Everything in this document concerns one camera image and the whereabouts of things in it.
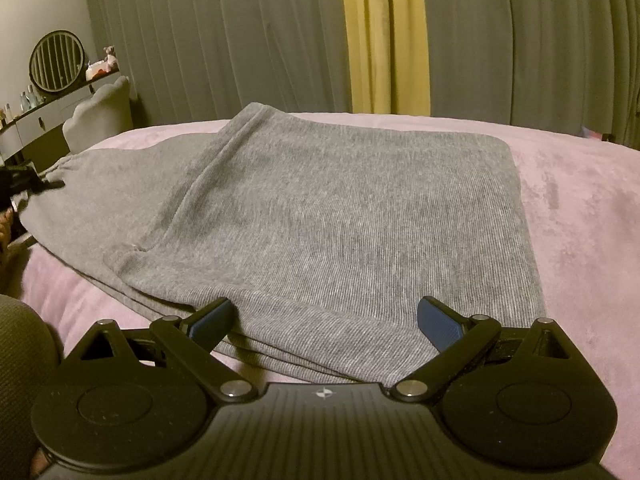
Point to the round black mirror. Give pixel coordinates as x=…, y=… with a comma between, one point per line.
x=58, y=62

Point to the grey sweatpants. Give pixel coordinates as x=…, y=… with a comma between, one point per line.
x=325, y=237

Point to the pink bed blanket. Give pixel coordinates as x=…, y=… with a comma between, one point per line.
x=581, y=199

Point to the yellow curtain panel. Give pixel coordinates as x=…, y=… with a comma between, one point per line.
x=388, y=56

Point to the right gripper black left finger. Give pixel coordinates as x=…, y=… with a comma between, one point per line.
x=184, y=345

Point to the grey vanity chair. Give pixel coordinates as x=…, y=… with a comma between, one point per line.
x=107, y=113

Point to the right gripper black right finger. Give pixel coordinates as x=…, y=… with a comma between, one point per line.
x=479, y=360

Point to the grey-green curtain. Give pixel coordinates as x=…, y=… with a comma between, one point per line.
x=559, y=65

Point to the small pink figurine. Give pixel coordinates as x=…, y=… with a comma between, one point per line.
x=110, y=61

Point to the white vanity dresser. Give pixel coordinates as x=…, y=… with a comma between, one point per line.
x=27, y=128

